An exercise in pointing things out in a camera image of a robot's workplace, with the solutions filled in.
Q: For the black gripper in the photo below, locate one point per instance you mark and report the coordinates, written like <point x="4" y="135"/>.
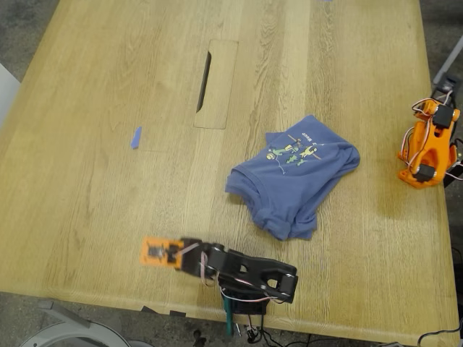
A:
<point x="156" y="251"/>

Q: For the blue printed T-shirt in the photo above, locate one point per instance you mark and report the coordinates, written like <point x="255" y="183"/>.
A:
<point x="289" y="188"/>

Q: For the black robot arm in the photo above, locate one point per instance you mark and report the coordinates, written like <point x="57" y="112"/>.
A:
<point x="253" y="265"/>

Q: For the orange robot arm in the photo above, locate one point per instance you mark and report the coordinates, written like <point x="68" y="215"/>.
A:
<point x="427" y="144"/>

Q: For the white metal leg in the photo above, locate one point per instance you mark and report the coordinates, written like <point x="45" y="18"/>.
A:
<point x="450" y="58"/>

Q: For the black tape piece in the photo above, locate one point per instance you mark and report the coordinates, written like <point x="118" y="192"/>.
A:
<point x="177" y="313"/>
<point x="148" y="309"/>

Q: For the teal table clamp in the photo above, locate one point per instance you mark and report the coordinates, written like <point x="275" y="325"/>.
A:
<point x="228" y="320"/>

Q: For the black table clamp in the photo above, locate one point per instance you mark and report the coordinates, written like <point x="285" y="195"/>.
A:
<point x="454" y="177"/>

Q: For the grey round metal disc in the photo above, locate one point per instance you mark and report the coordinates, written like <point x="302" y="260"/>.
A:
<point x="139" y="344"/>

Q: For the small blue tape strip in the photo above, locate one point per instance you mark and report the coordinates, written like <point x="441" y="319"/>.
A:
<point x="136" y="138"/>

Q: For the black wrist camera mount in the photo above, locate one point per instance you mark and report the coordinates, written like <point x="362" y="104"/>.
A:
<point x="448" y="83"/>

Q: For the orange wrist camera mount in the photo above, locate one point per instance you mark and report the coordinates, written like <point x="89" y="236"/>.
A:
<point x="155" y="251"/>

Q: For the orange perforated base plate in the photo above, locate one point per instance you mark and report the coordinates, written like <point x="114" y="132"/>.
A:
<point x="416" y="180"/>

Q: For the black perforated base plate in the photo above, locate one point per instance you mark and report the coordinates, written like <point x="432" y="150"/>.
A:
<point x="249" y="307"/>

